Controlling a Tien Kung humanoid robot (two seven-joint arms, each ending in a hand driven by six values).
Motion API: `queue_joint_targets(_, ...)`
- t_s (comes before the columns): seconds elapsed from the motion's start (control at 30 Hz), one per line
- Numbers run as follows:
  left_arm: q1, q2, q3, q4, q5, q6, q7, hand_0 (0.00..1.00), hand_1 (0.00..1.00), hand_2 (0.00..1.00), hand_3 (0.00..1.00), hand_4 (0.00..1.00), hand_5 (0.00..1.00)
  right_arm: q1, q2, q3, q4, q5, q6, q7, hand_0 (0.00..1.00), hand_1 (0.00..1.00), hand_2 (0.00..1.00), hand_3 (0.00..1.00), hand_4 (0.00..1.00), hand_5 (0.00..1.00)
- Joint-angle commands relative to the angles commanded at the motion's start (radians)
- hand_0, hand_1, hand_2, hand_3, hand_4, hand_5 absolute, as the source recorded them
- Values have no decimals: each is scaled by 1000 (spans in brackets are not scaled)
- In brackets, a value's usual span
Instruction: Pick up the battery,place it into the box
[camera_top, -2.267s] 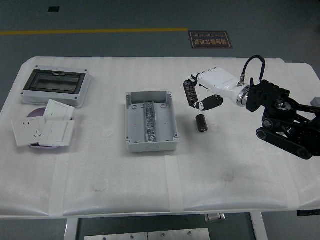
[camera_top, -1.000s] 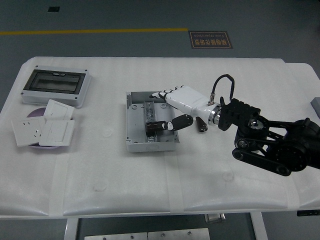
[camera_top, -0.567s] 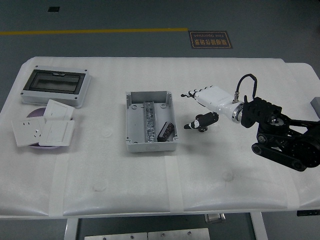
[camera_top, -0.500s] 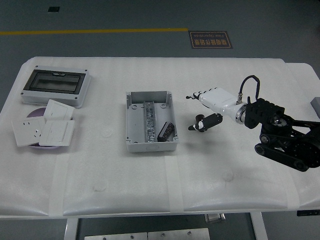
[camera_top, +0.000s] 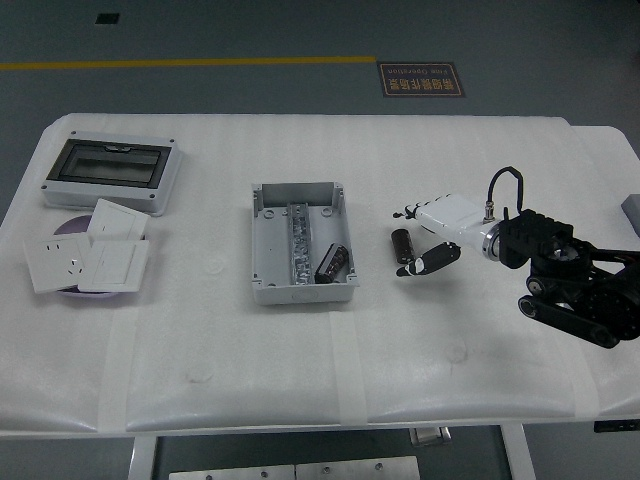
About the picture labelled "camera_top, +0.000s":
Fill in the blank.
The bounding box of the white table leg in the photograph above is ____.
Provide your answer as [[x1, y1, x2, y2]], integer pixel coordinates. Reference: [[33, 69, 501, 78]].
[[499, 423, 539, 480]]

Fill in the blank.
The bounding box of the white switch panel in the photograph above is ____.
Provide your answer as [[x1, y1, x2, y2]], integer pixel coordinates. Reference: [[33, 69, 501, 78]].
[[87, 198, 151, 241], [77, 239, 151, 294]]

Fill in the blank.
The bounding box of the purple plate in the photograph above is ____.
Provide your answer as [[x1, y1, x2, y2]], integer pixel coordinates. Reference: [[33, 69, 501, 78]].
[[52, 213, 149, 301]]

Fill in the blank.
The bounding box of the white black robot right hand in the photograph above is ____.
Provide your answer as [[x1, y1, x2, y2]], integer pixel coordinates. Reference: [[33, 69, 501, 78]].
[[393, 192, 494, 278]]

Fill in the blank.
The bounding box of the metal bracket under table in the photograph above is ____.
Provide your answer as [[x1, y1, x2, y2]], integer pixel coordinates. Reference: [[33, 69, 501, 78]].
[[409, 425, 454, 447]]

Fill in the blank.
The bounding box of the grey box with dark window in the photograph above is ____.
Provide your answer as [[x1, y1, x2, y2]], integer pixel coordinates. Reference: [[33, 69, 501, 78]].
[[40, 129, 185, 218]]

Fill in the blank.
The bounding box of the white foam mat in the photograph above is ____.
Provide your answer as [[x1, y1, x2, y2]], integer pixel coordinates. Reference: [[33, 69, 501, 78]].
[[0, 112, 617, 435]]

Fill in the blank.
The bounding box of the short brown cylindrical battery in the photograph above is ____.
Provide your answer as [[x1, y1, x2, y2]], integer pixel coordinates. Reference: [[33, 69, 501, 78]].
[[390, 228, 414, 265]]

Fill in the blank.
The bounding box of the grey metal plate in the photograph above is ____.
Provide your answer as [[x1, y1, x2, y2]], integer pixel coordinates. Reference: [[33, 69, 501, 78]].
[[295, 455, 421, 480], [168, 463, 296, 480]]

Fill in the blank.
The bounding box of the long black printed battery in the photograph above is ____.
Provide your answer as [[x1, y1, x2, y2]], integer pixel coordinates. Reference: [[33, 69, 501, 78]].
[[314, 243, 350, 284]]

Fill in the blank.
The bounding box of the white socket panel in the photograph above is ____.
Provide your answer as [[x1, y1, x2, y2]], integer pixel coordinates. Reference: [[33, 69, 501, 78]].
[[22, 233, 94, 294]]

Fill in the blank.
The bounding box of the grey block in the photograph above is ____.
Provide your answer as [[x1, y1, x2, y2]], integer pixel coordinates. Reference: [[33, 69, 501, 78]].
[[619, 193, 640, 234]]

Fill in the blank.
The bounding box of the open grey junction box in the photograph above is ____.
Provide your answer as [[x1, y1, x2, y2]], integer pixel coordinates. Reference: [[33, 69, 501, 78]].
[[248, 181, 362, 307]]

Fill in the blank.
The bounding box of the white tape strip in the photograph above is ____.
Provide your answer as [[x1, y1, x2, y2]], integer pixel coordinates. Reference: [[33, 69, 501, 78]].
[[328, 312, 369, 426], [567, 344, 602, 420]]

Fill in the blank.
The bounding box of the metal mounting rail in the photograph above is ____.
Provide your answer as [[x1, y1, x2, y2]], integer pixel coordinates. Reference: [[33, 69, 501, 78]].
[[285, 201, 315, 286]]

